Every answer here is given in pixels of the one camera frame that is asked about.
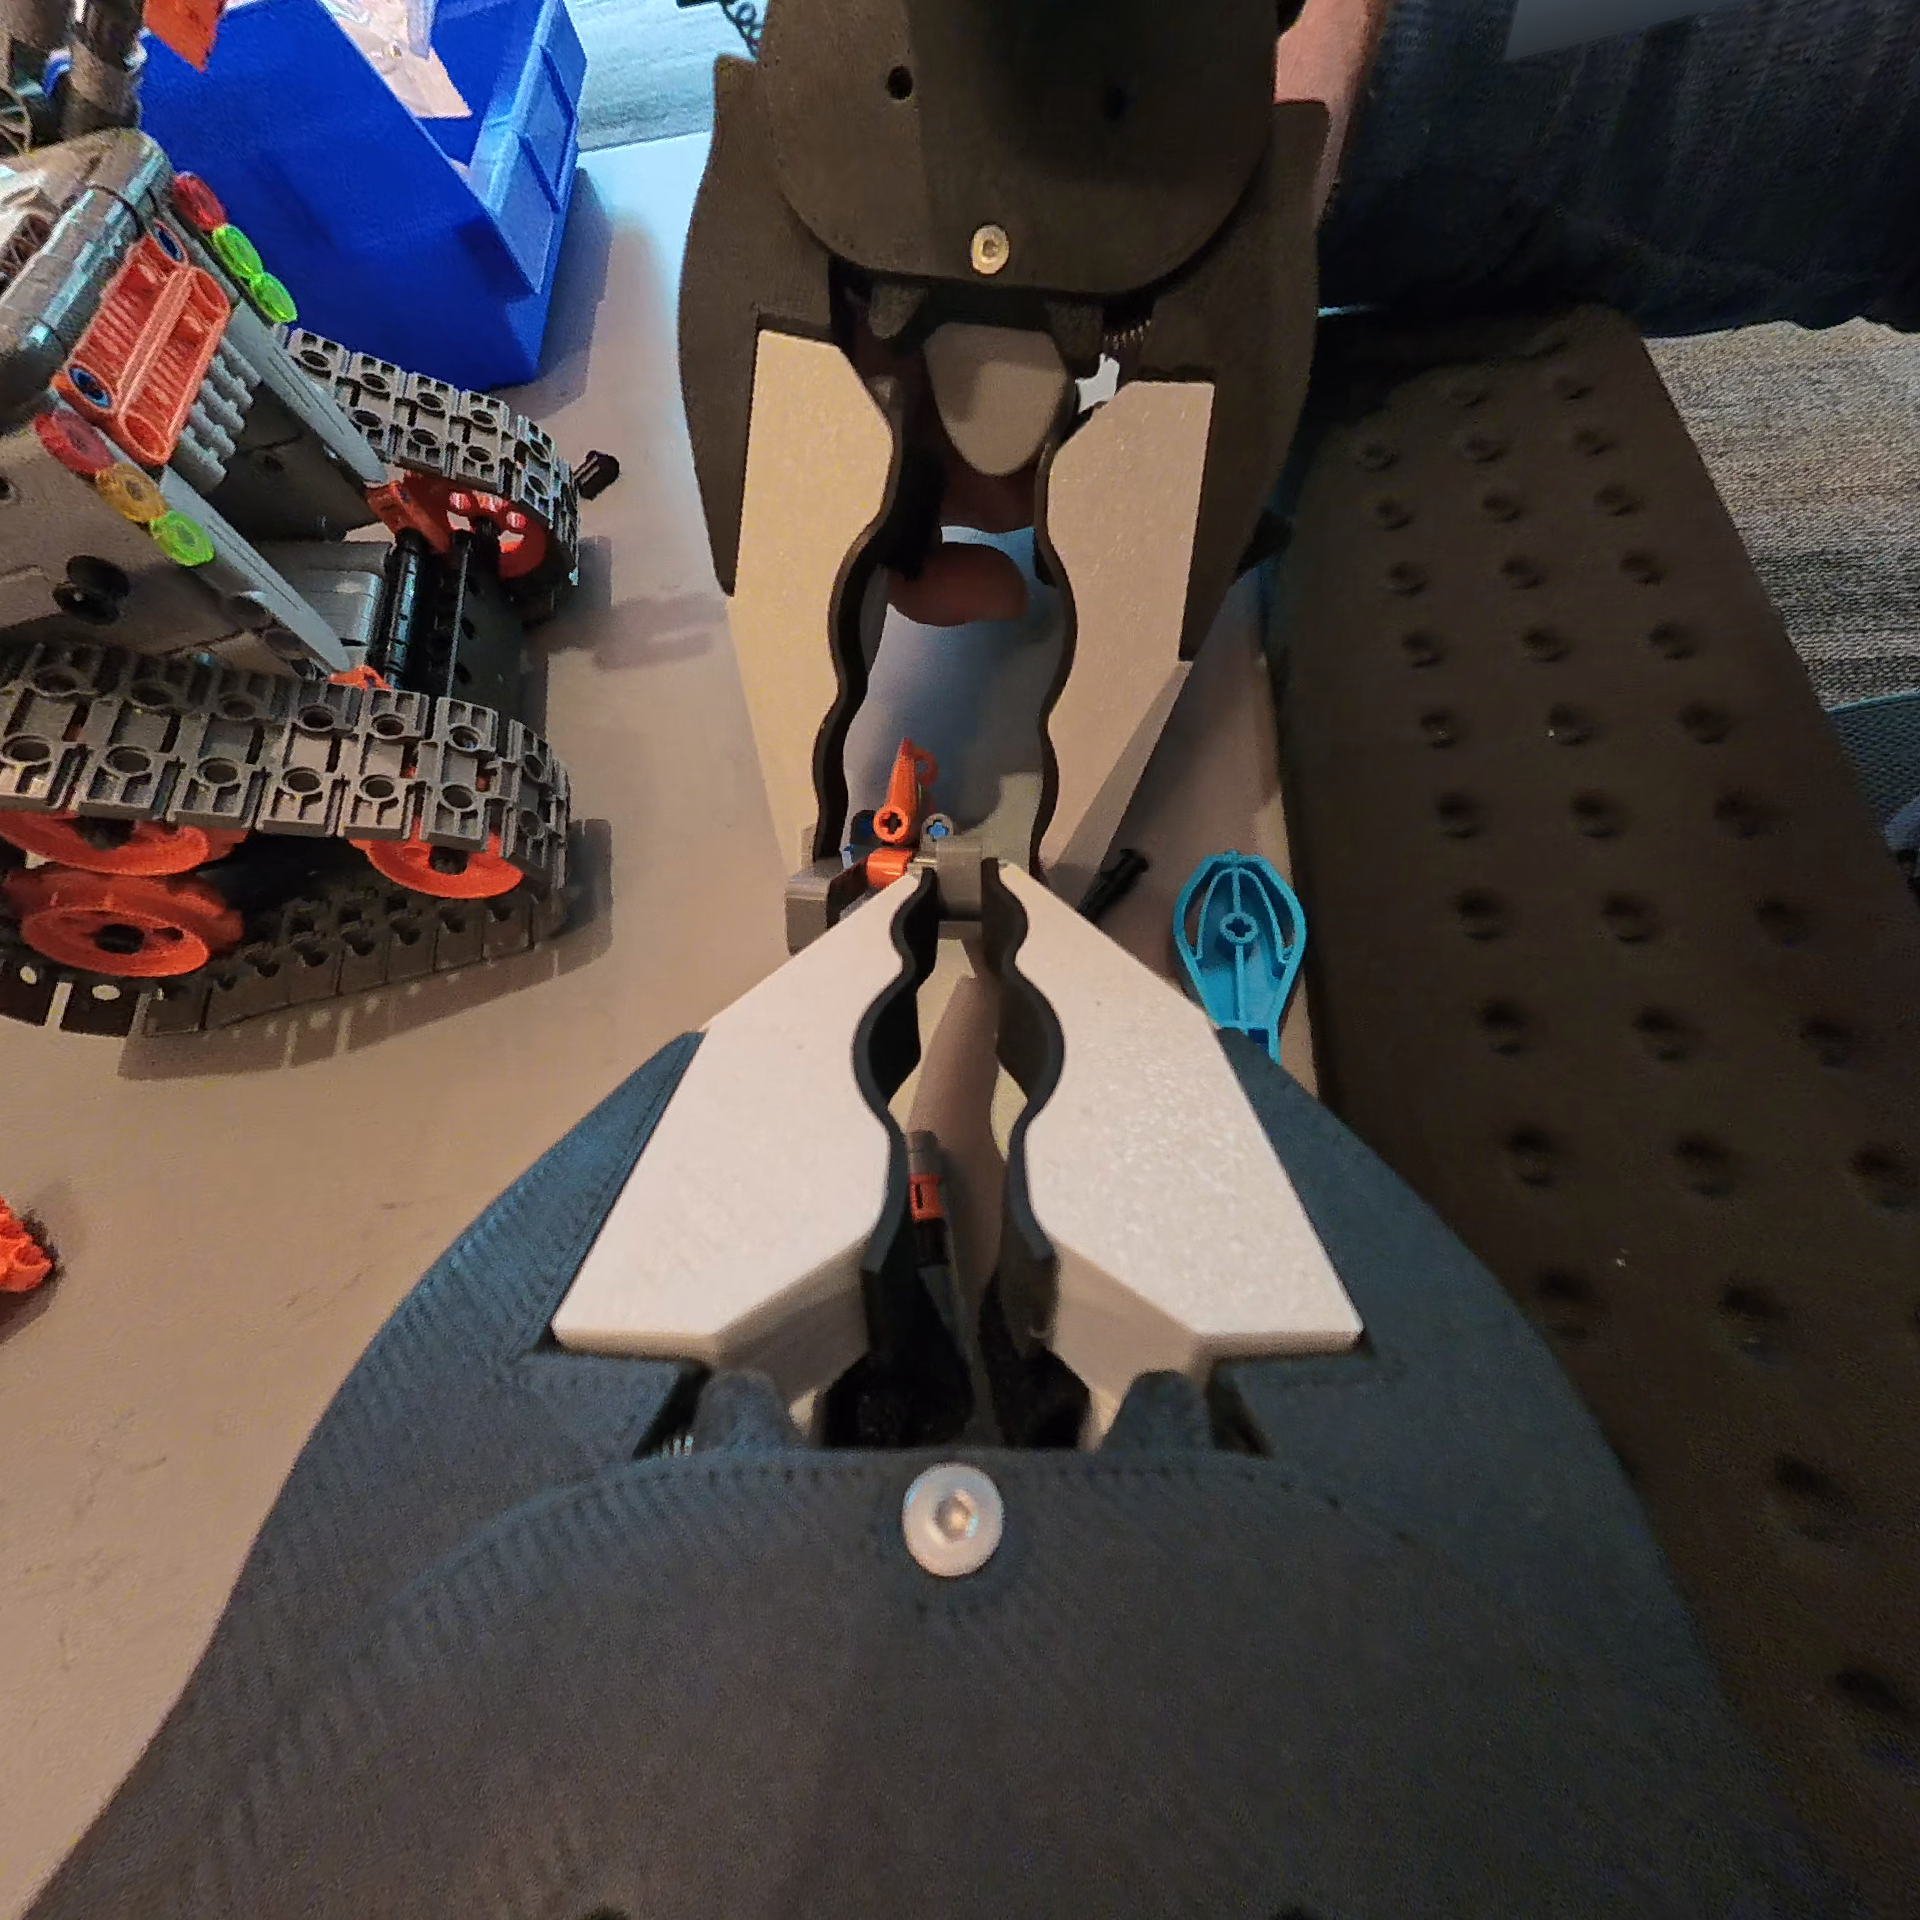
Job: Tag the clear plastic bag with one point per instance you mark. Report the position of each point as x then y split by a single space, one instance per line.
398 53

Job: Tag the black pin connector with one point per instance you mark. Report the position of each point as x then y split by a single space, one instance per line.
597 475

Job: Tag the teal plastic separator tool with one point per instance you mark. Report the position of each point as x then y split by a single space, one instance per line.
1238 945

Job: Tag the orange beam with black axle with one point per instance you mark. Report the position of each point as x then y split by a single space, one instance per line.
924 1185

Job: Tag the blue plastic storage bin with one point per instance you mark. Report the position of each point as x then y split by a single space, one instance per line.
375 195

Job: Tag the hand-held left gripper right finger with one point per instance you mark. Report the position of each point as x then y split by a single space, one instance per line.
1202 1201

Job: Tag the orange curved brick piece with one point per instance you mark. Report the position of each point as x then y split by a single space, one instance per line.
23 1250

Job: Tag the long black pin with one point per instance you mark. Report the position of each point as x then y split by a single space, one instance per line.
1114 878

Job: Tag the black dimpled foam mat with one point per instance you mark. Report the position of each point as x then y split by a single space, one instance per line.
1576 901

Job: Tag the orange grey brick assembly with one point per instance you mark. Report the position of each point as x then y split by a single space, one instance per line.
901 839

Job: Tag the grey orange tracked toy vehicle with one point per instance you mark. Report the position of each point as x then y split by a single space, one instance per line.
226 676

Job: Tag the person's right hand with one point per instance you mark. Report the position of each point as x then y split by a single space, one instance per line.
968 579

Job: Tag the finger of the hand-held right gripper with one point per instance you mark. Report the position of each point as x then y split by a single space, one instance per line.
1142 510
797 495

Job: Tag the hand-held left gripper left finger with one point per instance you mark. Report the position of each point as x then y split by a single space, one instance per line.
704 1201

